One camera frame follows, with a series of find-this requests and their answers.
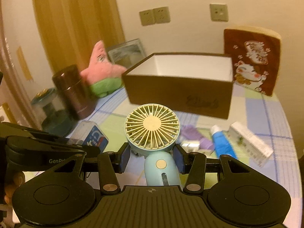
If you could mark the small cream plastic case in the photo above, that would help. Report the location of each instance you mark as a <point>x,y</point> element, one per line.
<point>190,145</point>

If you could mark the brown metal thermos jar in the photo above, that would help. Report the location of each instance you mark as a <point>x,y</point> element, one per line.
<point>73,92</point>

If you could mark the beige wall socket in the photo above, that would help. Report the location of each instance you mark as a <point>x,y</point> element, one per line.
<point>147,17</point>
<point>162,14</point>
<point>219,11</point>

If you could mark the blue and white tube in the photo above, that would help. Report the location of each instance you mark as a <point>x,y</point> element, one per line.
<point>222,143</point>

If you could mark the pink starfish plush toy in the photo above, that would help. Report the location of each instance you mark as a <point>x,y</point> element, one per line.
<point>102,69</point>

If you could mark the yellow curtain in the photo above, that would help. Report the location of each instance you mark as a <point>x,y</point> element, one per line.
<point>76,23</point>

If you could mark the person's left hand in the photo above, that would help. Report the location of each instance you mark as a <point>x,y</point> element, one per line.
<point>14,185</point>

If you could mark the brown cardboard box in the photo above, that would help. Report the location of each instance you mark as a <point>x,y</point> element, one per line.
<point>166,92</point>

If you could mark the purple tube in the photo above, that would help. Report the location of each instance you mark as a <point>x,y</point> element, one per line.
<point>199,137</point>

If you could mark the checkered blue green tablecloth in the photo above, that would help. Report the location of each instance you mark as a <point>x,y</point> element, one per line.
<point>261,114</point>

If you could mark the blue and yellow handheld fan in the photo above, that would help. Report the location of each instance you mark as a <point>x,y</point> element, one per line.
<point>152,123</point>

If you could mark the long white medicine box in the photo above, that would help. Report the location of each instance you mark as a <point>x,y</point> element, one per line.
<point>249,140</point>

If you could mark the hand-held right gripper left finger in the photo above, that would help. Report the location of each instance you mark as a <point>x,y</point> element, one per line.
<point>123,158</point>

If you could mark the blue and red toothpaste box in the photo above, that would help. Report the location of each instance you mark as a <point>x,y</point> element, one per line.
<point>95,137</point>

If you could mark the glass picture frame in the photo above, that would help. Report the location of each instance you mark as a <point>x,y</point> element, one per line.
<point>125,52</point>

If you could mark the teal glass jar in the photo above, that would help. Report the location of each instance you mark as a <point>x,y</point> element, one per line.
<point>55,121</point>

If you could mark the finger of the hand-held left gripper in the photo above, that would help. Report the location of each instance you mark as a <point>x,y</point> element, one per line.
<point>47,144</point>
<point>35,131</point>

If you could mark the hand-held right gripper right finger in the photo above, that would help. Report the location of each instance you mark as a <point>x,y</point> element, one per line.
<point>179,159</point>

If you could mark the red lucky cat cushion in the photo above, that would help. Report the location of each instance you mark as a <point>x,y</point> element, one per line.
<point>251,52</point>

